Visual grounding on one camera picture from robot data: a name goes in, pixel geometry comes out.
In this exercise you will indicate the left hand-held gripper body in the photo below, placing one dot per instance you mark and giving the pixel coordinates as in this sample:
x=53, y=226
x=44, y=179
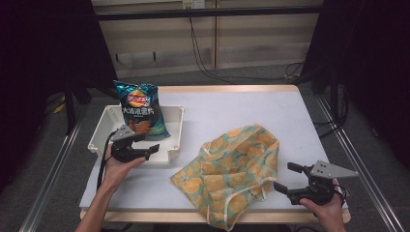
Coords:
x=124, y=148

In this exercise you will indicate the person's right hand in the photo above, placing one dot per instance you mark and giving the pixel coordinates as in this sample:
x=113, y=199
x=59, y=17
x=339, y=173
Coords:
x=327, y=214

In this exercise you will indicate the metal floor rail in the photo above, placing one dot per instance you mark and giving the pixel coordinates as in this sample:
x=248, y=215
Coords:
x=48, y=180
x=361, y=161

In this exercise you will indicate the black horizontal bar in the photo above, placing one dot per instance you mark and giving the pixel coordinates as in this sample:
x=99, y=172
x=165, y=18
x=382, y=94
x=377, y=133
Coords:
x=225, y=13

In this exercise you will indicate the blue chips bag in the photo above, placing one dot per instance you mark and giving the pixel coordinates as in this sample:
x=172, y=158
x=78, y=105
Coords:
x=140, y=109

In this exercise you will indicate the white wall outlet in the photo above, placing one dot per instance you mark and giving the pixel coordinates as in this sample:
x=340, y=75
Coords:
x=193, y=4

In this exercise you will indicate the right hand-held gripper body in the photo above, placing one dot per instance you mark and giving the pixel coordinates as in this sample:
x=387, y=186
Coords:
x=322, y=183

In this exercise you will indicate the orange-print fabric bag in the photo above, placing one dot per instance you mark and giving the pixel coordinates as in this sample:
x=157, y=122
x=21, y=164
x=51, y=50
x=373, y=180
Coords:
x=225, y=167

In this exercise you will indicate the black curtain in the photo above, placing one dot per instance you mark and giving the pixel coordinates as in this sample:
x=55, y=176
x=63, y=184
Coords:
x=370, y=64
x=38, y=64

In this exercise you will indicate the person's left hand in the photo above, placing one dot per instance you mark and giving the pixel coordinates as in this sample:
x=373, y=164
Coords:
x=117, y=170

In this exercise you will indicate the white plastic tray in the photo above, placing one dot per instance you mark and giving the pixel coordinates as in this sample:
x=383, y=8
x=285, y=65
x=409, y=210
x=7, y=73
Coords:
x=172, y=129

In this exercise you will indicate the black metal stand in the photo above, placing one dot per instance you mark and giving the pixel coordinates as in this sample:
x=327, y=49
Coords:
x=70, y=109

